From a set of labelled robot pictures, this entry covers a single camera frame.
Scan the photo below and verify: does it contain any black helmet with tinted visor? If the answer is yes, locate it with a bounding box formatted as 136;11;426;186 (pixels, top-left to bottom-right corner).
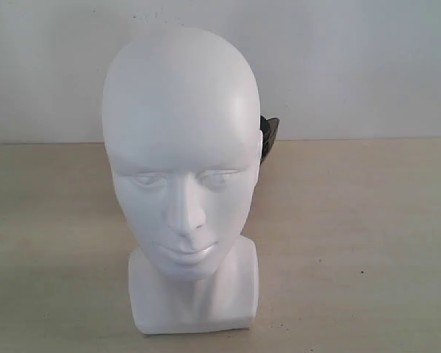
260;115;280;163

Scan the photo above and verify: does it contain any white mannequin head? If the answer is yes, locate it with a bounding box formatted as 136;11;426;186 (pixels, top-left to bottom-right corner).
101;27;262;335

